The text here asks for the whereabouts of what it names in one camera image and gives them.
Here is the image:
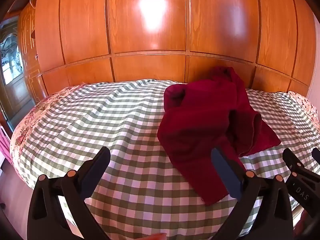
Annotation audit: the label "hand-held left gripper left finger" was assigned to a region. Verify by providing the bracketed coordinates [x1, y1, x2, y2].
[27, 146, 112, 240]

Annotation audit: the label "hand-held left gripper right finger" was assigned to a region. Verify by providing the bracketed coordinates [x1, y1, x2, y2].
[211, 147, 293, 240]

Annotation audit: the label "dark red sweater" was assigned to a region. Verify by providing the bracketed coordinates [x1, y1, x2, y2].
[157, 66, 282, 207]

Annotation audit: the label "green checkered blanket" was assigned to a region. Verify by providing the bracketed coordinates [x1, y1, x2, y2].
[10, 79, 320, 240]

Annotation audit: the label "floral quilt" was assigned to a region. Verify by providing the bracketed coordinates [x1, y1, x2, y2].
[10, 85, 320, 188]

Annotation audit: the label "pink cloth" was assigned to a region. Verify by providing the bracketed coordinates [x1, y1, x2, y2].
[0, 127, 12, 165]

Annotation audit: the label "wooden door with glass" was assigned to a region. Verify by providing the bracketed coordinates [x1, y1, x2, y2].
[0, 15, 35, 130]

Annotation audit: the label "wooden wardrobe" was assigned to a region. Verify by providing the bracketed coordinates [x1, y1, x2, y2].
[17, 0, 315, 100]

